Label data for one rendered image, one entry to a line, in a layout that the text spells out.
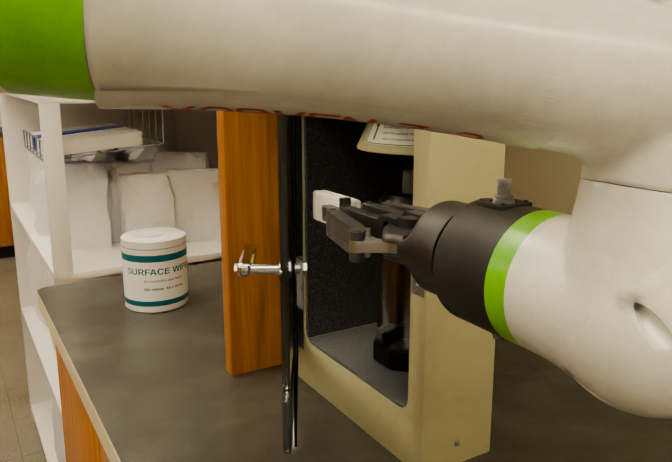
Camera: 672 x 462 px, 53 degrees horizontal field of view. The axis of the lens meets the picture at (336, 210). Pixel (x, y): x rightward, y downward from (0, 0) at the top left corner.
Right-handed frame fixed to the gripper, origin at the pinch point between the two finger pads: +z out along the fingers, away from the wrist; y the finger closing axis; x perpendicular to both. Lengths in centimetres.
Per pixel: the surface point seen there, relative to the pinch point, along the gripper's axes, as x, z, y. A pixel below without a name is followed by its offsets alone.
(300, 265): 7.5, 7.1, 0.4
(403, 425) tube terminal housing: 28.9, 3.9, -11.9
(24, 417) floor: 128, 230, 15
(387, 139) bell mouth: -5.4, 11.4, -14.2
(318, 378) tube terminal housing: 31.6, 25.1, -11.9
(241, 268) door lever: 7.7, 10.0, 6.2
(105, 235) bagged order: 32, 137, -5
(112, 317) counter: 34, 74, 7
